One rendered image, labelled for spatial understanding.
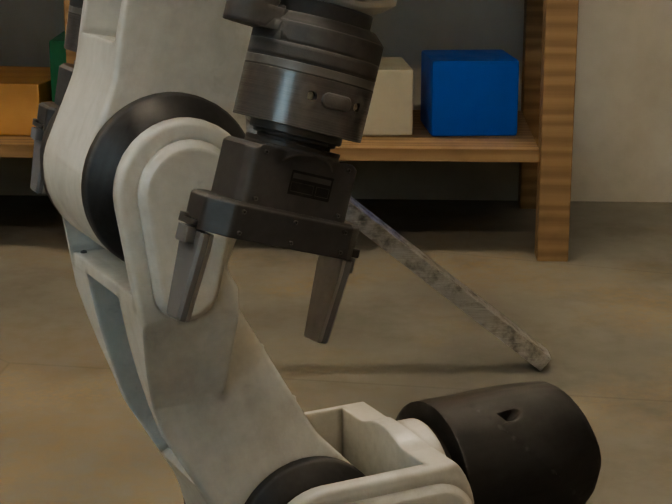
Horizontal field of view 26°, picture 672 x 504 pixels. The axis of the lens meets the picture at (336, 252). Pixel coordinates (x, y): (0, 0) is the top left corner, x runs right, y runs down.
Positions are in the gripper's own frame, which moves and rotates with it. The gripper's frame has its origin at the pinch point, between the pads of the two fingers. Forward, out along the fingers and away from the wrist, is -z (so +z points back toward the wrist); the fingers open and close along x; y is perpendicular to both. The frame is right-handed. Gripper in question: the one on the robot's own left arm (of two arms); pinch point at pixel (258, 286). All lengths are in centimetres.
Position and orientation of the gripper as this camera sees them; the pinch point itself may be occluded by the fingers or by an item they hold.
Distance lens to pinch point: 98.4
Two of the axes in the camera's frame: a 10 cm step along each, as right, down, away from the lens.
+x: -8.3, -1.6, -5.3
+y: 5.0, 1.9, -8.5
